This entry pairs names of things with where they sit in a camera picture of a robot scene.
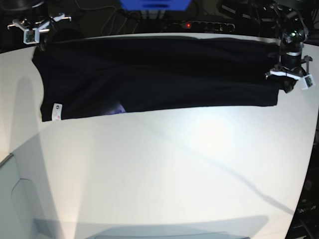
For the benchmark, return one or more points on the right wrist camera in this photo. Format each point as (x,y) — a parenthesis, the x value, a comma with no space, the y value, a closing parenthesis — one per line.
(31,36)

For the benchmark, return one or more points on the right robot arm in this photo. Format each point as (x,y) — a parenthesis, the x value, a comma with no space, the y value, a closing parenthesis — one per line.
(36,10)

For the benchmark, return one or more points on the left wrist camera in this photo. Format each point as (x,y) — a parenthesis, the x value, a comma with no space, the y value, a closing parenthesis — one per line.
(307,82)

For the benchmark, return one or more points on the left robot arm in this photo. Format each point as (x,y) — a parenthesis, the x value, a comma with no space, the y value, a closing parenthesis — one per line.
(290,37)

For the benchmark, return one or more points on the black T-shirt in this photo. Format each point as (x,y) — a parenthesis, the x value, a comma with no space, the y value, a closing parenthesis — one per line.
(110,106)

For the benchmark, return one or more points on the black power strip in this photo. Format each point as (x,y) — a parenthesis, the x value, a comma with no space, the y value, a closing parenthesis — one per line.
(200,27)

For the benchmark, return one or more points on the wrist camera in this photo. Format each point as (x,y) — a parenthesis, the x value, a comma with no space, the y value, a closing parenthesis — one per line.
(307,82)
(31,36)

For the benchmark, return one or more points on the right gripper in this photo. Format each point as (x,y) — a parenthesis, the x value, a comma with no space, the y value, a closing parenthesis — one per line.
(41,25)

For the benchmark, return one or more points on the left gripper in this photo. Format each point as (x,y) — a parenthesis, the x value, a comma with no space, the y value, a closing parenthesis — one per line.
(294,67)

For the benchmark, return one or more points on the blue box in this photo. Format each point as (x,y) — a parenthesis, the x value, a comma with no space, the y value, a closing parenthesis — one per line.
(178,5)

